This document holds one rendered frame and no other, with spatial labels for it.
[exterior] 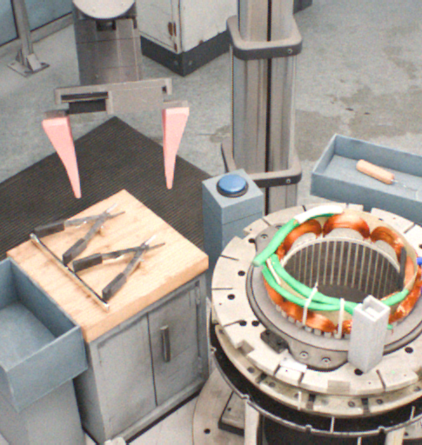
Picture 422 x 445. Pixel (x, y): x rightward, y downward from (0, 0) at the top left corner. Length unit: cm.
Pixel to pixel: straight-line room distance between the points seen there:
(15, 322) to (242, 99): 52
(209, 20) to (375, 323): 261
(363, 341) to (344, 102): 243
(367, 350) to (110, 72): 43
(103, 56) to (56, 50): 298
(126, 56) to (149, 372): 61
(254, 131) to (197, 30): 198
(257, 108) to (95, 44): 72
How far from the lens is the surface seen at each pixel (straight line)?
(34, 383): 115
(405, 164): 141
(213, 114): 331
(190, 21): 342
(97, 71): 79
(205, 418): 136
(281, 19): 142
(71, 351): 115
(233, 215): 135
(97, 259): 118
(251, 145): 153
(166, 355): 128
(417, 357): 107
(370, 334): 99
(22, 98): 350
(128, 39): 79
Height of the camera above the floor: 190
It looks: 42 degrees down
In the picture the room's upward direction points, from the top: 2 degrees counter-clockwise
